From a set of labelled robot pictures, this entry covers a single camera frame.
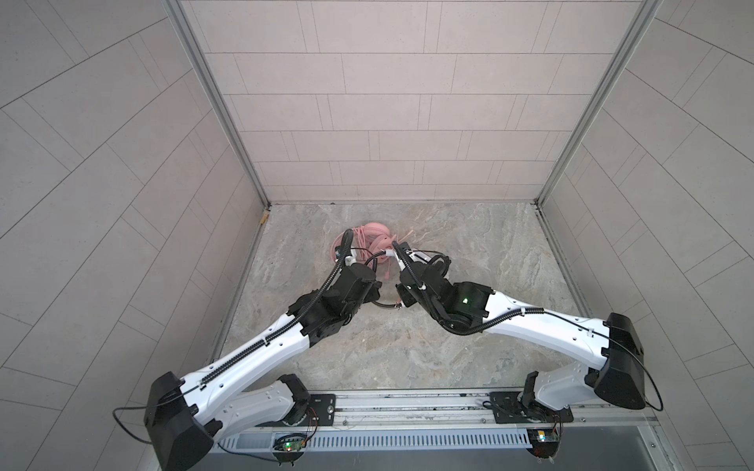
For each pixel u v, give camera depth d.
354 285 0.52
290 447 0.64
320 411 0.71
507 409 0.71
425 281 0.51
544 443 0.68
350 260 0.66
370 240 0.96
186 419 0.36
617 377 0.38
